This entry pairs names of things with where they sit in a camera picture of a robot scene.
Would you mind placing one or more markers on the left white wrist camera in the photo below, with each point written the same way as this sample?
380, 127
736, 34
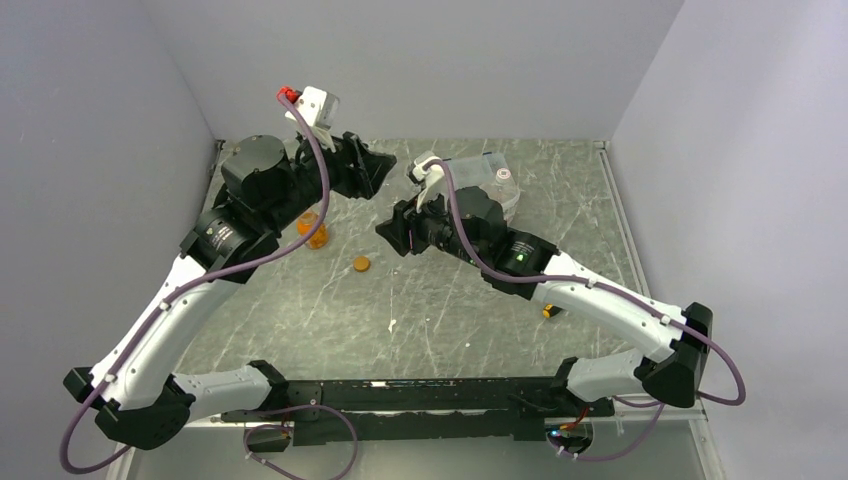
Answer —
317, 107

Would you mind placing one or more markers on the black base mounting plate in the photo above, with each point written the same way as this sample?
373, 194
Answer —
520, 408

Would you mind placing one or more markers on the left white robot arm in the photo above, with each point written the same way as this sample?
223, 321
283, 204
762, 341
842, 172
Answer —
138, 397

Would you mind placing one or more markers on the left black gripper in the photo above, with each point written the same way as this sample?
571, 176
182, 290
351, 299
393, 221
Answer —
360, 171

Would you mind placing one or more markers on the clear plastic screw box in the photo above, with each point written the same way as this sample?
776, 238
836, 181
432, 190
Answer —
476, 171

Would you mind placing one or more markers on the large clear tea bottle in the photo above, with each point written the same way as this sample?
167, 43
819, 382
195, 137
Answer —
506, 195

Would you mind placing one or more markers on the orange black screwdriver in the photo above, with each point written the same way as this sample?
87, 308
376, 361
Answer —
550, 311

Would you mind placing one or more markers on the orange bottle cap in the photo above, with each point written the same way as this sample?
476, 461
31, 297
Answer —
361, 264

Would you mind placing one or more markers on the orange juice bottle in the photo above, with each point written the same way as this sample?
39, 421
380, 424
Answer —
307, 223

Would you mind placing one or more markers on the aluminium rail frame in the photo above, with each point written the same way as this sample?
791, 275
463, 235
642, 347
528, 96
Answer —
186, 399

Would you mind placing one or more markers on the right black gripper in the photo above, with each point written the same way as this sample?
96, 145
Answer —
406, 218

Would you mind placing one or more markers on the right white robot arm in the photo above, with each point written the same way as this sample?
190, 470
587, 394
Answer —
667, 355

